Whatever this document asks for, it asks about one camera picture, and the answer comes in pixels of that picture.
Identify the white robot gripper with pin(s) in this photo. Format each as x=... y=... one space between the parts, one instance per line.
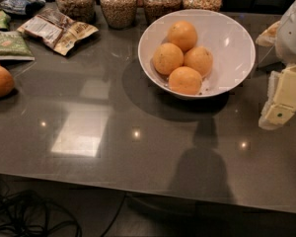
x=292 y=37

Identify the white ceramic bowl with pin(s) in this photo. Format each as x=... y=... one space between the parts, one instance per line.
x=232 y=47

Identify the brown white snack bag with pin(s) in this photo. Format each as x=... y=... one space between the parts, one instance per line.
x=56 y=30

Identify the blue snack packet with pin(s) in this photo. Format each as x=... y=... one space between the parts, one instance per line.
x=22 y=7

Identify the green snack packet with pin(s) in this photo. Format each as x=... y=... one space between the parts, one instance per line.
x=14 y=47

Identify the large orange on table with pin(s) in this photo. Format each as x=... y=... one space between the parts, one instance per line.
x=6 y=82

